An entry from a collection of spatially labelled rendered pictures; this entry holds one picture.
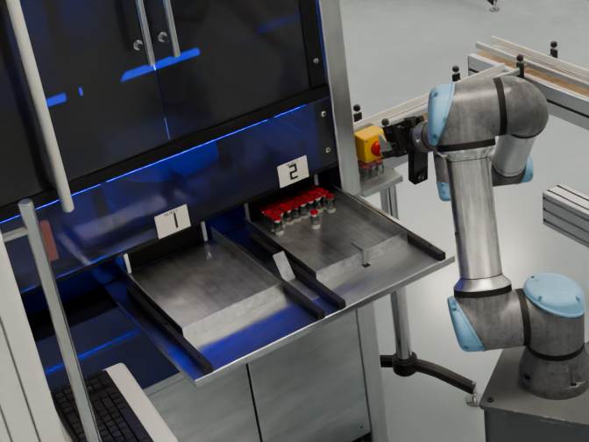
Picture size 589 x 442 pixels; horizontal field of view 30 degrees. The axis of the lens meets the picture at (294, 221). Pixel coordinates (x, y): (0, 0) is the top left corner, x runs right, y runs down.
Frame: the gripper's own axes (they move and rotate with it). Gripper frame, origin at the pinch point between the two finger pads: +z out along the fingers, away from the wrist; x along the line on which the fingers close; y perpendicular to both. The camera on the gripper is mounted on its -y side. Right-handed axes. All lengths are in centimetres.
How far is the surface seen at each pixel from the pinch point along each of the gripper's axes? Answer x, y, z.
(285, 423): 39, -63, 34
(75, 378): 104, -10, -51
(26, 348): 111, -1, -56
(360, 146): 3.6, 3.6, 4.6
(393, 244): 16.3, -18.9, -17.4
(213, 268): 53, -10, 4
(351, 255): 27.9, -17.1, -18.0
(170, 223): 60, 4, 3
